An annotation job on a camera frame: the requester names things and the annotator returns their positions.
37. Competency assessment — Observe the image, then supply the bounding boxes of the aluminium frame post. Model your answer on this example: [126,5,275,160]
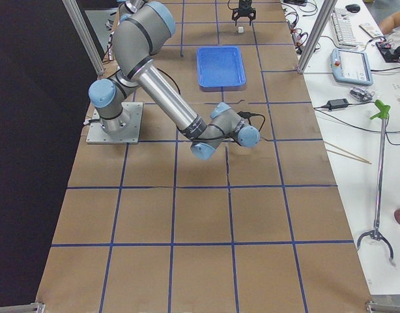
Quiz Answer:
[62,0,105,78]

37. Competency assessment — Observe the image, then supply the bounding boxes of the reacher grabber tool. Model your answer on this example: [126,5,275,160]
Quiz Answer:
[356,99,395,267]

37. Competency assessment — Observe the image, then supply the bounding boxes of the teach pendant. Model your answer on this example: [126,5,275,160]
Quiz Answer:
[330,48,373,86]

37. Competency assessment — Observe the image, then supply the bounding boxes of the black power adapter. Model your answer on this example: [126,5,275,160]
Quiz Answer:
[315,98,349,111]

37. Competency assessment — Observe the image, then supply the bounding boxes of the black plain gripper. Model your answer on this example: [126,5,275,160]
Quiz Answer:
[231,0,256,25]

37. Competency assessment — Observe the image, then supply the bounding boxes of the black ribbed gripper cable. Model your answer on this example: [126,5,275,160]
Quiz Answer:
[237,111,268,131]

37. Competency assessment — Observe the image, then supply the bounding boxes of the wooden chopsticks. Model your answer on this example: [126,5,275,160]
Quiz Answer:
[323,141,371,164]

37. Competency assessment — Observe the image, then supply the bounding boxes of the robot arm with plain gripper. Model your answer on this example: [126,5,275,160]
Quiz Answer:
[117,0,147,16]

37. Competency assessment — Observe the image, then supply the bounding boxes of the black computer mouse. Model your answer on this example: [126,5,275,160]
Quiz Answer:
[345,4,360,14]

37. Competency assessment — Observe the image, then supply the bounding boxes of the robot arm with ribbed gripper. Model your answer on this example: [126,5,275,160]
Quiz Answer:
[89,1,260,160]

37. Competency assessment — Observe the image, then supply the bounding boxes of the white keyboard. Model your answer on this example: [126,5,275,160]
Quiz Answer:
[330,8,358,49]

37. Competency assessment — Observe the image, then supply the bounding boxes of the blue plastic tray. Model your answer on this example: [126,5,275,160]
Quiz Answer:
[196,46,246,89]

